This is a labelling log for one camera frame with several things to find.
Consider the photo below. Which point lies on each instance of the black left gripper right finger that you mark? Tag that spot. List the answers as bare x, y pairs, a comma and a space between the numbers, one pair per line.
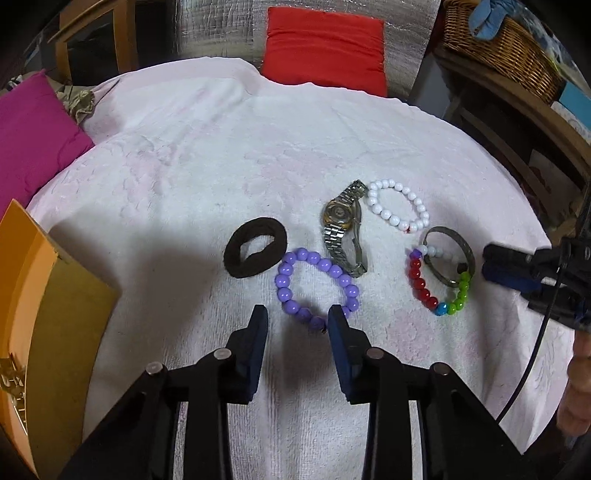
370, 375

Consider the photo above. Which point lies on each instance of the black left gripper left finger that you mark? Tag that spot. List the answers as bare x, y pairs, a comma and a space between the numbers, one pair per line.
231, 377

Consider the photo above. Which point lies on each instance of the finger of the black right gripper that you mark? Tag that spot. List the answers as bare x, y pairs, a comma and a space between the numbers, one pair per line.
520, 280
509, 258

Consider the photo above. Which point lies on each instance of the dark metal bangle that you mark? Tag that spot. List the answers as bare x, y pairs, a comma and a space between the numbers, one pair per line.
467, 266

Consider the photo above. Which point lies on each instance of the silver metal wristwatch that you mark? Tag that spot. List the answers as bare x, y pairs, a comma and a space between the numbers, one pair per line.
342, 216

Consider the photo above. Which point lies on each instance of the person right hand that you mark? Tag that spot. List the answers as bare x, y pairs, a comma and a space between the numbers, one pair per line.
573, 417

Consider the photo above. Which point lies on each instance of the wooden shelf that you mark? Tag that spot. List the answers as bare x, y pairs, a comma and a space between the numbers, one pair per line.
548, 158

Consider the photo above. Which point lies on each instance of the blue fashion box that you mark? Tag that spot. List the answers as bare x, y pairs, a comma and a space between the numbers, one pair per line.
577, 102

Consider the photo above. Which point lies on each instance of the orange cardboard box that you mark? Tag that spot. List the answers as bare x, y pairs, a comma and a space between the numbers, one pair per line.
53, 316

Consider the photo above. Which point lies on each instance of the wicker basket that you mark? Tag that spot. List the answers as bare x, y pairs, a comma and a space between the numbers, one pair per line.
513, 52

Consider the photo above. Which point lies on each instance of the beige hair claw clip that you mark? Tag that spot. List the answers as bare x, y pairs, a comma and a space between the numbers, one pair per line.
13, 384

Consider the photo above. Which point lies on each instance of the red pillow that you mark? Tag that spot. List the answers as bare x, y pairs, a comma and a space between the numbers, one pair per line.
328, 49

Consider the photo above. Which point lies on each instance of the magenta pillow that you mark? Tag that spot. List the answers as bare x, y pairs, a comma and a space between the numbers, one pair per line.
38, 139

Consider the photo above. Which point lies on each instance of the beige crumpled cloth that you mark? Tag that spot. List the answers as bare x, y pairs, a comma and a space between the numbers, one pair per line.
80, 102

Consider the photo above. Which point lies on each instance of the silver foil insulation sheet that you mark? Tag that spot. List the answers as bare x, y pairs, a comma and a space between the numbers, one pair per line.
237, 29

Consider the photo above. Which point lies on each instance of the wooden side table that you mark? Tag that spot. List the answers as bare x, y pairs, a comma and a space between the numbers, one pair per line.
110, 22

